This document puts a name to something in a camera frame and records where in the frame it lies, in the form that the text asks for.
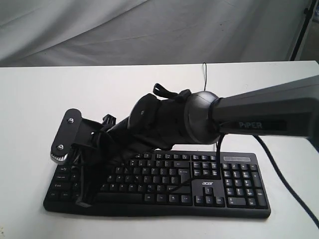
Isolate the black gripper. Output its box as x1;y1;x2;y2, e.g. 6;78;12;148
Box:
72;119;155;207

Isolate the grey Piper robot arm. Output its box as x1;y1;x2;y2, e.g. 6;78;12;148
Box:
76;76;319;208

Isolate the black acer keyboard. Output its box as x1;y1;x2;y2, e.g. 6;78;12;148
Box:
43;150;271;219

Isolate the grey backdrop cloth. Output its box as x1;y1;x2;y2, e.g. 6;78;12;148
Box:
0;0;313;67

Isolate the black tripod stand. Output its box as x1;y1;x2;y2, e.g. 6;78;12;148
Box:
289;0;318;61

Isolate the thin black keyboard cable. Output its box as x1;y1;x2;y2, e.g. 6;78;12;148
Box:
201;62;209;92

